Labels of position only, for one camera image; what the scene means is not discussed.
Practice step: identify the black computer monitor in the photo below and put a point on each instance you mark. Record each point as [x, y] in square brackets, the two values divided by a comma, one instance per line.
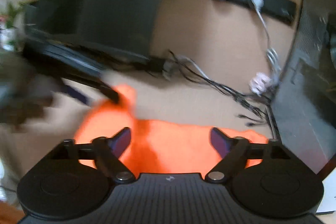
[122, 29]

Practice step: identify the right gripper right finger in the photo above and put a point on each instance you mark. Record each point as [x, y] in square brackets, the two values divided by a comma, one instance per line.
[233, 152]

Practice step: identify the pink crumpled tissue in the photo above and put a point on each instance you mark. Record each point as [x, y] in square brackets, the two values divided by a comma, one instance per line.
[259, 84]

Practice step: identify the orange pumpkin costume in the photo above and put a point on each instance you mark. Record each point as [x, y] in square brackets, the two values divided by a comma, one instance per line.
[170, 131]

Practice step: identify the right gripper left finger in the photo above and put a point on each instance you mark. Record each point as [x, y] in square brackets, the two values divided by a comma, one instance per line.
[108, 152]

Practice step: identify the computer tower with glass panel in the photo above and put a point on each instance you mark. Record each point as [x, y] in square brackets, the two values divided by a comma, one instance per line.
[303, 106]

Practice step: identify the green potted plant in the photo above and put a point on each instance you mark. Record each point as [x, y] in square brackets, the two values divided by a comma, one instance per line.
[9, 31]

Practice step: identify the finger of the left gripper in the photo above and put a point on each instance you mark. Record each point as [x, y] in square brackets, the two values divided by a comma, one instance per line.
[75, 94]
[60, 62]

